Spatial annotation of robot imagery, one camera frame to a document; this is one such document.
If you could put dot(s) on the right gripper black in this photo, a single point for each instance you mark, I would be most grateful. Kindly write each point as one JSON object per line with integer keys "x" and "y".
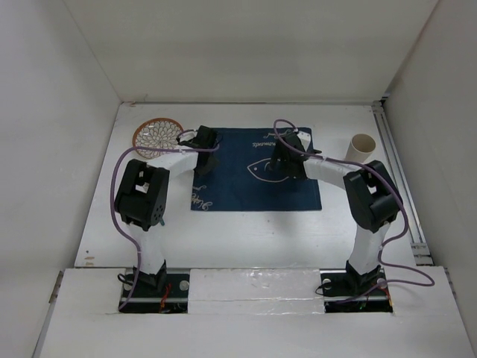
{"x": 281, "y": 168}

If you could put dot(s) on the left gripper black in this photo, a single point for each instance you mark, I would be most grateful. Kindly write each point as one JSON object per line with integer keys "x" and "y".
{"x": 211, "y": 164}

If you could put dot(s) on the dark blue cloth placemat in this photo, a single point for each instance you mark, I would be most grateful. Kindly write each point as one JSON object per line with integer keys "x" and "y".
{"x": 243, "y": 181}

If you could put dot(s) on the floral plate with orange rim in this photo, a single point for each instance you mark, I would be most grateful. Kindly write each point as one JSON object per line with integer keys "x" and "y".
{"x": 156, "y": 133}

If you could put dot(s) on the beige paper cup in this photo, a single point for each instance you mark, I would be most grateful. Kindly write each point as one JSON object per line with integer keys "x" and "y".
{"x": 360, "y": 148}

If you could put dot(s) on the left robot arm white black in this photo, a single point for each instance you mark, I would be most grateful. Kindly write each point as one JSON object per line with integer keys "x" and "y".
{"x": 139, "y": 199}

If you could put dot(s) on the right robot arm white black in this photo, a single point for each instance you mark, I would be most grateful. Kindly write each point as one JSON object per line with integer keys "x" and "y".
{"x": 372, "y": 197}

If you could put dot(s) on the white foam block centre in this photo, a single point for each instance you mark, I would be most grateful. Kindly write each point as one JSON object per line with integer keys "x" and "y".
{"x": 253, "y": 291}

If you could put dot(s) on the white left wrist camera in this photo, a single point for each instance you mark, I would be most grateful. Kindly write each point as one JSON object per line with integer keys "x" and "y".
{"x": 186, "y": 135}

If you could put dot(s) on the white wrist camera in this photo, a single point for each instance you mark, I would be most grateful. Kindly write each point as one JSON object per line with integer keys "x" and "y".
{"x": 304, "y": 137}
{"x": 186, "y": 135}

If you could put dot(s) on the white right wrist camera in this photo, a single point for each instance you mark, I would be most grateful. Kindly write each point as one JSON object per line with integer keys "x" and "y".
{"x": 304, "y": 137}

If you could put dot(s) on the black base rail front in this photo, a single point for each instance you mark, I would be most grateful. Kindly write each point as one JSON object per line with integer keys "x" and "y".
{"x": 175, "y": 296}

